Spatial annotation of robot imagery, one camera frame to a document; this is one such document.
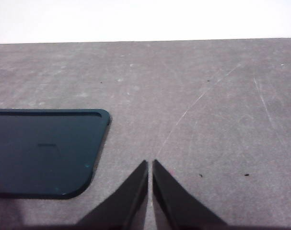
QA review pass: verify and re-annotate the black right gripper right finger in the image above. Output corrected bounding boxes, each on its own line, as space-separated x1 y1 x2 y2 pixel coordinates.
152 160 232 230

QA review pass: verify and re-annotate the black rectangular tray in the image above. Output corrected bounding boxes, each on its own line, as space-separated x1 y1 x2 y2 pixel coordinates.
0 108 110 199

